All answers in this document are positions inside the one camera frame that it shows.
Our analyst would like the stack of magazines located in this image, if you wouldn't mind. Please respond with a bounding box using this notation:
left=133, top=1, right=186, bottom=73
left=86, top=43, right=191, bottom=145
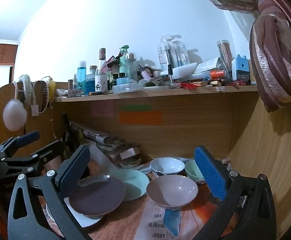
left=69, top=121, right=126, bottom=160

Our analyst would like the brown plate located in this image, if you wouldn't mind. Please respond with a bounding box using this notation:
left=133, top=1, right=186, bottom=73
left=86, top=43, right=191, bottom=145
left=69, top=174, right=126, bottom=217

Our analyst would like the green sticky note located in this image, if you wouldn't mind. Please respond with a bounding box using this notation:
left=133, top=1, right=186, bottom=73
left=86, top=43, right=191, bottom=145
left=121, top=104, right=152, bottom=112

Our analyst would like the small white dish of trinkets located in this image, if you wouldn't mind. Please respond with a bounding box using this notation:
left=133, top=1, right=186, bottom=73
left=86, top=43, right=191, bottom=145
left=119, top=159, right=141, bottom=169

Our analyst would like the pink grey bowl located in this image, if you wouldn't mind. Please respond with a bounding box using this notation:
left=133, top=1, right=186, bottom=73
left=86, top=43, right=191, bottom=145
left=146, top=174, right=198, bottom=210

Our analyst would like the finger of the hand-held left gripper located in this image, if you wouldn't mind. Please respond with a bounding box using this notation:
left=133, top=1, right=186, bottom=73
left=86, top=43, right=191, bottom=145
left=0, top=131, right=40, bottom=159
left=4, top=140, right=65, bottom=175

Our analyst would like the round blue bottle with cork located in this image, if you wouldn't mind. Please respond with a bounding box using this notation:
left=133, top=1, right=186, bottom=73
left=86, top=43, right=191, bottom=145
left=86, top=66, right=97, bottom=93

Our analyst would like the clear bottle with picture label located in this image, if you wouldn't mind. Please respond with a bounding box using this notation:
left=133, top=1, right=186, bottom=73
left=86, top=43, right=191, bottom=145
left=95, top=48, right=109, bottom=92

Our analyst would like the white box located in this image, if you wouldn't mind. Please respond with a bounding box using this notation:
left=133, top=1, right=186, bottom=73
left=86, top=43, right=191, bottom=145
left=120, top=147, right=141, bottom=160

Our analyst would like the white fluffy headband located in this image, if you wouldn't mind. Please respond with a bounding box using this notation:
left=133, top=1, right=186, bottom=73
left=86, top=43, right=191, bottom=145
left=18, top=74, right=34, bottom=105

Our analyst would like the wooden wall cupboard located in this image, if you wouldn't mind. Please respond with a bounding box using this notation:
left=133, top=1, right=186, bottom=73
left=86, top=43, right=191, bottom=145
left=0, top=39, right=18, bottom=67

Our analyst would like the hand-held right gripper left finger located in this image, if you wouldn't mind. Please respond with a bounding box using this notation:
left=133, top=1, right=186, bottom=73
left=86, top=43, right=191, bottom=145
left=7, top=144, right=91, bottom=240

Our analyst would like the orange sticky note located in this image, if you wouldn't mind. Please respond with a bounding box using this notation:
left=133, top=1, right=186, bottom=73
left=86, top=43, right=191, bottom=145
left=119, top=111, right=163, bottom=125

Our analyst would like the pink sticky note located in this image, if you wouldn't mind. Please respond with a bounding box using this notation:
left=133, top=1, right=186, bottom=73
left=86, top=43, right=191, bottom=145
left=91, top=104, right=114, bottom=117

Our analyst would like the printed newspaper table cover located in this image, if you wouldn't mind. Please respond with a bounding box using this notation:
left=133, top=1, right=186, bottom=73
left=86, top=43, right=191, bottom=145
left=85, top=142, right=248, bottom=240

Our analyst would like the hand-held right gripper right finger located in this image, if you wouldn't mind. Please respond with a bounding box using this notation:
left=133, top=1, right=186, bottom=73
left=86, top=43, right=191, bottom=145
left=194, top=145, right=277, bottom=240

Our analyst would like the light green bowl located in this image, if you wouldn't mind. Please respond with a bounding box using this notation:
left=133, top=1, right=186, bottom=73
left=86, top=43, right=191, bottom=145
left=185, top=159, right=207, bottom=184

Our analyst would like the printed paper slip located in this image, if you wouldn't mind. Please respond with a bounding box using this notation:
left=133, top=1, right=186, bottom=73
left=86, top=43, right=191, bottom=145
left=197, top=58, right=218, bottom=74

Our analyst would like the white powder puff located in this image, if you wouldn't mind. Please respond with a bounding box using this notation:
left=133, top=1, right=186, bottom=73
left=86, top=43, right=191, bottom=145
left=2, top=99, right=27, bottom=132

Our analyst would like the brown patterned headband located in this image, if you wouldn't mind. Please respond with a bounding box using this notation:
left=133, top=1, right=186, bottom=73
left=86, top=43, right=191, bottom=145
left=34, top=80, right=49, bottom=113

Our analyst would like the dark glass bottle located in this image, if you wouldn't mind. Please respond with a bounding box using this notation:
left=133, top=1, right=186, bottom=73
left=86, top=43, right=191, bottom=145
left=61, top=113, right=72, bottom=160

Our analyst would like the red tassel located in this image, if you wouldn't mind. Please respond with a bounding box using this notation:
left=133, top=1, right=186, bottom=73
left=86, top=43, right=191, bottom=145
left=179, top=81, right=198, bottom=90

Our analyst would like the blue box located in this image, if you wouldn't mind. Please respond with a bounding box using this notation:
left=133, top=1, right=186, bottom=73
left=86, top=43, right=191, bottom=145
left=232, top=54, right=250, bottom=80

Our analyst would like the light green plate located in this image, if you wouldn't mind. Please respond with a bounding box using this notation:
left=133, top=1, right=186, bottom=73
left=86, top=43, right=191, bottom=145
left=108, top=169, right=150, bottom=202

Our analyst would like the white tube with orange cap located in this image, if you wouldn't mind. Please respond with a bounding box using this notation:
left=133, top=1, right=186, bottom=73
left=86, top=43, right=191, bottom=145
left=193, top=70, right=226, bottom=80

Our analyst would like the white bowl with dark dots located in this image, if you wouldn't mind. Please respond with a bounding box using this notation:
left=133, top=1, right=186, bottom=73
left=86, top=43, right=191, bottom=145
left=150, top=157, right=185, bottom=177

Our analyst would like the clear plastic brush package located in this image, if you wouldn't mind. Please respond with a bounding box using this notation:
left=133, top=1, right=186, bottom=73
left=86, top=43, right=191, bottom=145
left=157, top=34, right=190, bottom=72

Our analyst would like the pink brown curtain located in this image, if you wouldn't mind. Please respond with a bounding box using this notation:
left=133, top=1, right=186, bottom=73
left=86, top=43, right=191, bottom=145
left=186, top=0, right=291, bottom=113

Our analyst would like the light green pump bottle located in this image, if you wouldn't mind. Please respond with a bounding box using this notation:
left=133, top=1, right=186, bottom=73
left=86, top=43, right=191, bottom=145
left=119, top=45, right=129, bottom=78

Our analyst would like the clear jar of sticks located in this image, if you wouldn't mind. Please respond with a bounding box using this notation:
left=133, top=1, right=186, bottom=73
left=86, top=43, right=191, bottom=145
left=217, top=40, right=233, bottom=68

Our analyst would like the clear glass bottle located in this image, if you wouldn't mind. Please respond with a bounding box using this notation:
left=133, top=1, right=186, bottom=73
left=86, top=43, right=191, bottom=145
left=125, top=52, right=137, bottom=83

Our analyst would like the tall blue liquid bottle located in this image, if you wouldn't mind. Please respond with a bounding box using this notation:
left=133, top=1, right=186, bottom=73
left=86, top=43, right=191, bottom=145
left=77, top=61, right=86, bottom=90

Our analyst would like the clear plastic food container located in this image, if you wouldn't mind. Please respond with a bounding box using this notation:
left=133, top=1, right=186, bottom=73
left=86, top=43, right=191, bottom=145
left=112, top=83, right=143, bottom=93

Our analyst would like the white plate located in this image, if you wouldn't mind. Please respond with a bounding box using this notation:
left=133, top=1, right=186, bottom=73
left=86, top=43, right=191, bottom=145
left=46, top=200, right=103, bottom=228

